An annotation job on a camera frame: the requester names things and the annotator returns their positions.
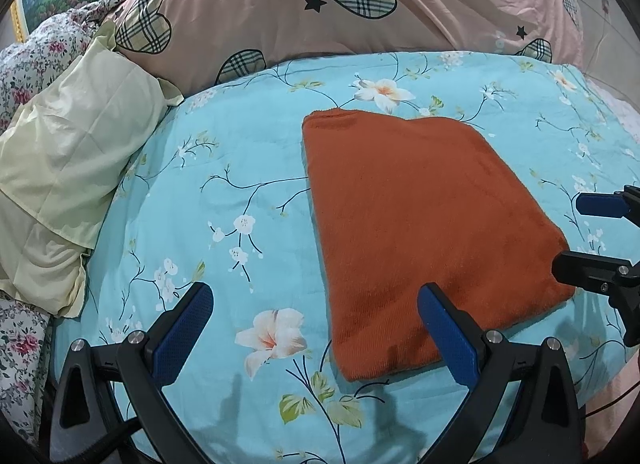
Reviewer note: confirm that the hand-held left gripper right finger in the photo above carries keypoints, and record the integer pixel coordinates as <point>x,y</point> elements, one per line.
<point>447,339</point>

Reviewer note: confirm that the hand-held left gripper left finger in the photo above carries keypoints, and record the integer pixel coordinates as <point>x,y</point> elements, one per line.
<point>182,339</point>

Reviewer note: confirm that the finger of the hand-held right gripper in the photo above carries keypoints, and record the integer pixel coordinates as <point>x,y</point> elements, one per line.
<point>600,204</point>
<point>590,269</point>

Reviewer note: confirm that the orange knit sweater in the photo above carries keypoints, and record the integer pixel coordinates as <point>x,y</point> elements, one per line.
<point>425,224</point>

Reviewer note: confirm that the light blue floral bedsheet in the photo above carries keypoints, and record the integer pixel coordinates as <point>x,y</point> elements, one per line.
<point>200,224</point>

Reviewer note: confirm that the cream pillow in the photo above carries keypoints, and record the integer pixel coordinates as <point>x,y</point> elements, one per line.
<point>75,134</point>

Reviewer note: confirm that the small-flower print quilt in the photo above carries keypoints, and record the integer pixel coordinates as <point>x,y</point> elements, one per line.
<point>30,69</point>

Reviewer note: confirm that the pink quilt with plaid hearts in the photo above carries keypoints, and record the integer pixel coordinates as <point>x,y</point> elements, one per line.
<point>240,9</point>

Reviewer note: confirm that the gold picture frame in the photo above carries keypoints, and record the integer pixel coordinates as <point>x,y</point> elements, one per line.
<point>20,19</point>

